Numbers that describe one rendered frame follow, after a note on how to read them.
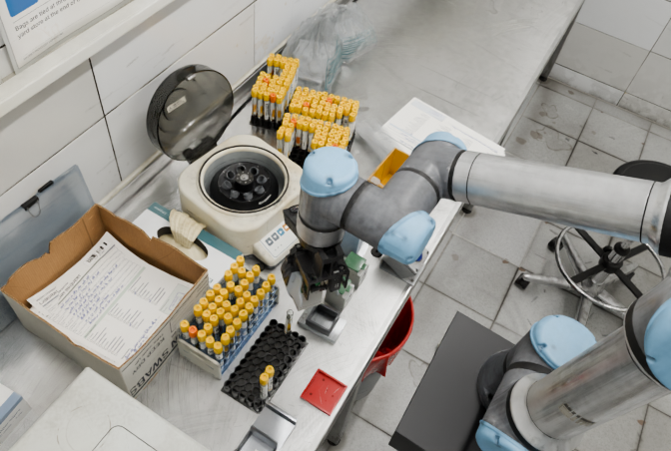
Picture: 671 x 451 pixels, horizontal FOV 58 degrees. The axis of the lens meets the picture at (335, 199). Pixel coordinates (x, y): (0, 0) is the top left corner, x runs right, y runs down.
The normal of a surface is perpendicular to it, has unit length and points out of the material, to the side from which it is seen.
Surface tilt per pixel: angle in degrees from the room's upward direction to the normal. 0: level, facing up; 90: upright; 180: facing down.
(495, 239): 0
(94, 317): 1
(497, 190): 67
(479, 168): 33
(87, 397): 0
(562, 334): 8
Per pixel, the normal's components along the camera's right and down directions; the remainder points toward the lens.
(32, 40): 0.87, 0.46
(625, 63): -0.50, 0.64
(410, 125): 0.11, -0.62
